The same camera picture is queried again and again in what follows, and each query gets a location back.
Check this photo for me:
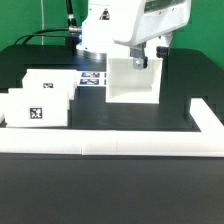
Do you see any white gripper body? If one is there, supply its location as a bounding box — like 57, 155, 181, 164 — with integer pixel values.
112, 0, 191, 46

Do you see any white thin cable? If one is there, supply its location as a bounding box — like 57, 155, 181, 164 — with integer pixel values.
40, 0, 45, 46

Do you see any white marker tag plate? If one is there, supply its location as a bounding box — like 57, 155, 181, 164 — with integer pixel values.
78, 71, 106, 87

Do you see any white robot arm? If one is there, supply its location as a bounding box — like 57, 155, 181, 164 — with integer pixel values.
78, 0, 191, 70

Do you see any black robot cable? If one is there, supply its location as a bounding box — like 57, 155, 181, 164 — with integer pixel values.
13, 0, 83, 46

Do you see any white front drawer tray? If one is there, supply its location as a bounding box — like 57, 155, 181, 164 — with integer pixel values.
4, 89, 69, 127

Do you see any white drawer tray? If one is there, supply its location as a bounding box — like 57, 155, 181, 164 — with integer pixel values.
22, 69, 77, 100
4, 89, 69, 127

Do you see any white drawer cabinet box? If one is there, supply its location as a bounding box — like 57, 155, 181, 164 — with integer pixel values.
106, 58, 163, 104

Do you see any white L-shaped border wall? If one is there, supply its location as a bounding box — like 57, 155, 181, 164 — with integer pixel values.
0, 93, 224, 157

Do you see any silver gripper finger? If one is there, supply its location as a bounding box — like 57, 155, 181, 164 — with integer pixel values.
130, 43, 148, 69
156, 33, 173, 59

